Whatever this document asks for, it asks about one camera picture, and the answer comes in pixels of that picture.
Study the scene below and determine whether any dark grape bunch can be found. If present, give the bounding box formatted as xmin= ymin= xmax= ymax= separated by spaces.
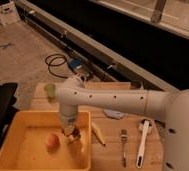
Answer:
xmin=68 ymin=127 xmax=81 ymax=143

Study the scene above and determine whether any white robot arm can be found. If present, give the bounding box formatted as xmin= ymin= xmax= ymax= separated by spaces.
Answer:
xmin=55 ymin=76 xmax=189 ymax=171

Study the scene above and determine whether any green plastic cup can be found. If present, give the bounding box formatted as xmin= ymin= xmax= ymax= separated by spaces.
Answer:
xmin=44 ymin=83 xmax=56 ymax=100

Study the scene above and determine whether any metal cup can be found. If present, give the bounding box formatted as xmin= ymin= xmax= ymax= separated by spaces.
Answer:
xmin=131 ymin=81 xmax=142 ymax=89

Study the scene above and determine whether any red apple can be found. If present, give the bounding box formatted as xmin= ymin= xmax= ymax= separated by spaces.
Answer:
xmin=45 ymin=133 xmax=60 ymax=148

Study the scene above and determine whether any yellow plastic bin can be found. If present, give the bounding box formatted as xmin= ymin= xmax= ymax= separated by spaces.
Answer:
xmin=0 ymin=111 xmax=91 ymax=171

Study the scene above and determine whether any wooden table board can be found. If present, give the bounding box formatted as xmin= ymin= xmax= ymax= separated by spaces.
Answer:
xmin=30 ymin=82 xmax=163 ymax=171

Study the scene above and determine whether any metal fork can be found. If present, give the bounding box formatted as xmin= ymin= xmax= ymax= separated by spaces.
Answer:
xmin=121 ymin=129 xmax=127 ymax=167

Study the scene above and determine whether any blue power adapter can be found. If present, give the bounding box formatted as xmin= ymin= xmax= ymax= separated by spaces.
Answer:
xmin=68 ymin=59 xmax=83 ymax=70

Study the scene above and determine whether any white cardboard box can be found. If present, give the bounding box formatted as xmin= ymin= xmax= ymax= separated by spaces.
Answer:
xmin=0 ymin=0 xmax=20 ymax=26

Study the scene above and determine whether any black cable loop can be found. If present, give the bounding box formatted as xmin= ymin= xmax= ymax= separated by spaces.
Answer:
xmin=44 ymin=53 xmax=74 ymax=81

